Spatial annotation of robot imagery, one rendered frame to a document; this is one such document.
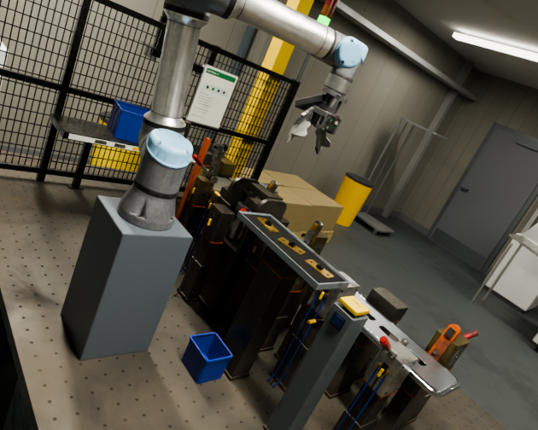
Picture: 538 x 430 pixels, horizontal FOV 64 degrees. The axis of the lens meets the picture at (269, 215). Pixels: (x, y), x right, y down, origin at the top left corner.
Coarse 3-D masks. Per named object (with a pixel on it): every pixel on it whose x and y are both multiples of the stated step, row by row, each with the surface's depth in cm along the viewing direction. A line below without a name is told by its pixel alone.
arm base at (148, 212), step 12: (132, 192) 109; (144, 192) 107; (156, 192) 107; (120, 204) 110; (132, 204) 108; (144, 204) 108; (156, 204) 109; (168, 204) 111; (120, 216) 110; (132, 216) 108; (144, 216) 108; (156, 216) 109; (168, 216) 112; (144, 228) 109; (156, 228) 110; (168, 228) 114
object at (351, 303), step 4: (348, 296) 109; (352, 296) 109; (340, 300) 106; (344, 300) 105; (348, 300) 106; (352, 300) 107; (356, 300) 108; (344, 304) 105; (348, 304) 104; (352, 304) 105; (356, 304) 106; (360, 304) 107; (348, 308) 104; (352, 308) 103; (356, 308) 104; (360, 308) 105; (364, 308) 106; (352, 312) 103; (356, 312) 102; (360, 312) 103; (364, 312) 105; (368, 312) 106
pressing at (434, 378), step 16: (368, 304) 149; (368, 320) 138; (384, 320) 143; (368, 336) 130; (400, 336) 137; (416, 352) 132; (416, 368) 123; (432, 368) 127; (432, 384) 119; (448, 384) 122
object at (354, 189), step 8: (352, 176) 585; (344, 184) 587; (352, 184) 578; (360, 184) 575; (368, 184) 577; (344, 192) 586; (352, 192) 580; (360, 192) 579; (368, 192) 584; (336, 200) 596; (344, 200) 587; (352, 200) 583; (360, 200) 586; (344, 208) 589; (352, 208) 588; (344, 216) 592; (352, 216) 595; (344, 224) 598
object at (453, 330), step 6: (450, 324) 136; (450, 330) 135; (456, 330) 134; (444, 336) 136; (450, 336) 134; (456, 336) 134; (438, 342) 137; (444, 342) 135; (450, 342) 134; (432, 348) 137; (438, 348) 136; (444, 348) 135; (432, 354) 137; (438, 354) 136; (438, 360) 136
